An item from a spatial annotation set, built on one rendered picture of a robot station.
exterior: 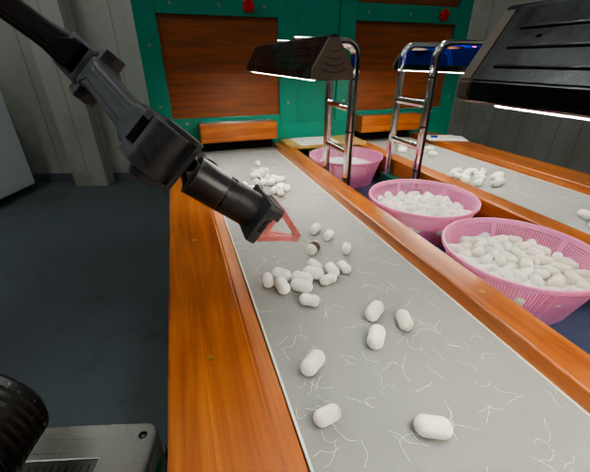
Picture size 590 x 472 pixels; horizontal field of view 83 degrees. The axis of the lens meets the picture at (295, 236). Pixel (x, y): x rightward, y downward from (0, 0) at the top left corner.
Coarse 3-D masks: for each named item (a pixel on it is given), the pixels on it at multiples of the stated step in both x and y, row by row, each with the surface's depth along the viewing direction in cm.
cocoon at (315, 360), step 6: (312, 354) 40; (318, 354) 40; (306, 360) 39; (312, 360) 39; (318, 360) 39; (324, 360) 40; (300, 366) 39; (306, 366) 38; (312, 366) 38; (318, 366) 39; (306, 372) 38; (312, 372) 38
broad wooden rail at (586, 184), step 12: (432, 132) 160; (432, 144) 147; (444, 144) 140; (456, 144) 137; (468, 144) 137; (480, 156) 124; (492, 156) 120; (504, 156) 120; (516, 156) 120; (516, 168) 111; (528, 168) 107; (540, 168) 107; (552, 168) 107; (564, 168) 107; (552, 180) 101; (564, 180) 98; (576, 180) 96; (588, 180) 96; (588, 192) 92
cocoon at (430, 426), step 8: (424, 416) 33; (432, 416) 33; (440, 416) 33; (416, 424) 33; (424, 424) 32; (432, 424) 32; (440, 424) 32; (448, 424) 32; (424, 432) 32; (432, 432) 32; (440, 432) 32; (448, 432) 32
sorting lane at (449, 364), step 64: (320, 192) 95; (256, 256) 64; (320, 256) 64; (384, 256) 64; (320, 320) 48; (384, 320) 48; (448, 320) 48; (320, 384) 39; (384, 384) 39; (448, 384) 39; (512, 384) 39; (320, 448) 32; (384, 448) 32; (448, 448) 32; (512, 448) 32; (576, 448) 32
